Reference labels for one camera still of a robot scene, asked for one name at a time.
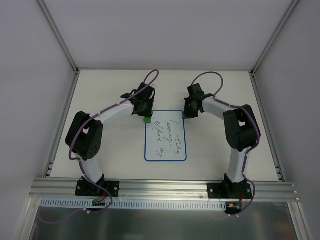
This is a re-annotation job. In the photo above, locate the green whiteboard eraser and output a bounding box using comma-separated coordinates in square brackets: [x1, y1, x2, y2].
[143, 117, 152, 124]

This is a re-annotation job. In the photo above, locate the blue framed whiteboard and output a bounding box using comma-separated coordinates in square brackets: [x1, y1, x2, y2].
[144, 110, 188, 162]

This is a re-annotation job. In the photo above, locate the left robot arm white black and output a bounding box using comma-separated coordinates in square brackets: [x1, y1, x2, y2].
[65, 82, 156, 197]

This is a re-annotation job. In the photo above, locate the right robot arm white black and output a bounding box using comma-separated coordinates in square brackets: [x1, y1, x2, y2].
[183, 83, 261, 199]

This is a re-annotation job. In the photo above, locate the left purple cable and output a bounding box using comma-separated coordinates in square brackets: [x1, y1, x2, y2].
[37, 69, 161, 224]

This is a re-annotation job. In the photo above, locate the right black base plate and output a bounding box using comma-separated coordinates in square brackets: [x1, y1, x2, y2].
[207, 182, 253, 200]

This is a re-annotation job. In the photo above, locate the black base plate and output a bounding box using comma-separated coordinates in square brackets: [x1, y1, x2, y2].
[74, 178, 120, 197]
[207, 182, 253, 200]

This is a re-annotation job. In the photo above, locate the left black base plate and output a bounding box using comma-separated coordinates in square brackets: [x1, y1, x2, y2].
[74, 178, 120, 197]

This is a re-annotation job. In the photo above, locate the left aluminium frame post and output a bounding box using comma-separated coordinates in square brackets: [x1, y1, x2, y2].
[35, 0, 79, 74]

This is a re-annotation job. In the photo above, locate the aluminium frame post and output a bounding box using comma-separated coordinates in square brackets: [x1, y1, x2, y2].
[250, 0, 301, 75]
[35, 0, 79, 74]

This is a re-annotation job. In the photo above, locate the white slotted cable duct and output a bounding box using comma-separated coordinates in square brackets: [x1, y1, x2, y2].
[39, 198, 227, 212]

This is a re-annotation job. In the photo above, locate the aluminium mounting rail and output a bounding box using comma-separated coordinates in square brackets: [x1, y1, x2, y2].
[29, 177, 300, 202]

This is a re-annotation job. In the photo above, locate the right aluminium frame post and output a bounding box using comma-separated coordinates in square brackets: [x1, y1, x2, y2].
[250, 0, 301, 75]

